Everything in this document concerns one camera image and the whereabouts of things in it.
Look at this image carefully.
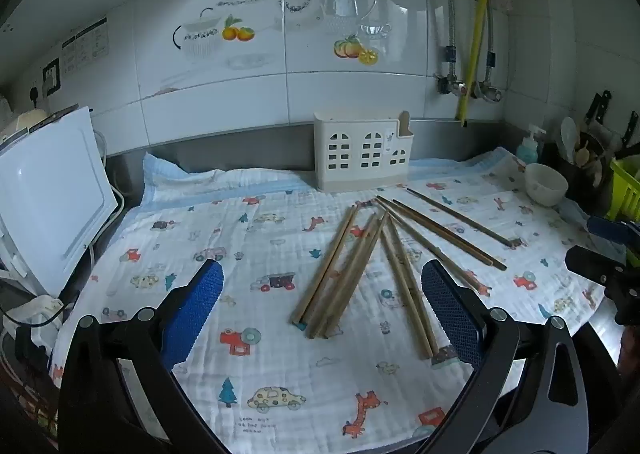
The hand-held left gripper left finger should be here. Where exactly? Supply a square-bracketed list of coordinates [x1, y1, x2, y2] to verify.
[59, 260, 225, 454]

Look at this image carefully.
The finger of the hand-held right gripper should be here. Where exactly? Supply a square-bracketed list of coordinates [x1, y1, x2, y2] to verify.
[587, 216, 640, 249]
[565, 246, 627, 285]

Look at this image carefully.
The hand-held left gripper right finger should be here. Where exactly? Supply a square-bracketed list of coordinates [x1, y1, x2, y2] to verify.
[421, 260, 591, 454]

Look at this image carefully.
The dark wooden chopstick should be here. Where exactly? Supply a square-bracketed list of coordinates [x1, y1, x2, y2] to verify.
[392, 199, 508, 271]
[406, 187, 516, 249]

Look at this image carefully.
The pile of light bamboo chopsticks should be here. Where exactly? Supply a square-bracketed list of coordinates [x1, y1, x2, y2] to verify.
[291, 196, 488, 361]

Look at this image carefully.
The white plastic chopstick holder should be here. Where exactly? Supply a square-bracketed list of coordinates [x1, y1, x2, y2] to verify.
[313, 110, 415, 193]

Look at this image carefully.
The green plastic basket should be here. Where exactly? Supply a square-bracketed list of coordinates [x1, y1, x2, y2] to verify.
[606, 158, 640, 223]

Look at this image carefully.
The dark utensil pot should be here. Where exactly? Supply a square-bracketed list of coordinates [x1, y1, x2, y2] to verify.
[552, 134, 618, 215]

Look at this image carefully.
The white bowl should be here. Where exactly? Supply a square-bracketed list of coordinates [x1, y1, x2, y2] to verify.
[523, 163, 570, 207]

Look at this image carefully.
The white printed cloth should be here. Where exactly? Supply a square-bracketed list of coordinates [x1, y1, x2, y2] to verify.
[50, 146, 608, 447]

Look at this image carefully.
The white rice paddle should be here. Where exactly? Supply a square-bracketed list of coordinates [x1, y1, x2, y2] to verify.
[560, 117, 579, 159]

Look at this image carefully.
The teal soap dispenser bottle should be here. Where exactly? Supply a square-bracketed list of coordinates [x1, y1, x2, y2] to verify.
[515, 125, 547, 166]

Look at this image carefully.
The white power strip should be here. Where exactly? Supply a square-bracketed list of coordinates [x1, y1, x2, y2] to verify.
[4, 296, 65, 342]

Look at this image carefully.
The white microwave oven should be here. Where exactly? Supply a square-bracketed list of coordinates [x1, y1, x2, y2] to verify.
[0, 106, 119, 295]

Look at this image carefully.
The metal water valve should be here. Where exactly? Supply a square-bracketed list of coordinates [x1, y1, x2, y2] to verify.
[472, 80, 504, 103]
[434, 74, 474, 98]

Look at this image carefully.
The beige appliance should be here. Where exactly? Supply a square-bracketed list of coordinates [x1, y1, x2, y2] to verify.
[0, 108, 48, 137]

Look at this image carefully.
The black knife handle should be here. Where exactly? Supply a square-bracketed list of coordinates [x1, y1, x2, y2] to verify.
[621, 110, 640, 157]
[587, 90, 613, 125]

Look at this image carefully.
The white cable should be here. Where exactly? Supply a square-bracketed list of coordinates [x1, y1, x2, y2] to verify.
[87, 181, 125, 252]

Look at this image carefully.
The braided metal hose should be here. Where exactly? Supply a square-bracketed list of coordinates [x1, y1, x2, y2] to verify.
[483, 4, 498, 84]
[434, 0, 460, 80]

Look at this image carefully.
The yellow hose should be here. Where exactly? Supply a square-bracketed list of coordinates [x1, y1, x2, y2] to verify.
[457, 0, 495, 129]

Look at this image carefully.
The black wall socket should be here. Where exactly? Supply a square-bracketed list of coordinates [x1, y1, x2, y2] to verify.
[42, 58, 62, 95]

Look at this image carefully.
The white wall sticker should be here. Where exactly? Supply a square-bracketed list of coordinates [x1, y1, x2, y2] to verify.
[61, 16, 110, 75]

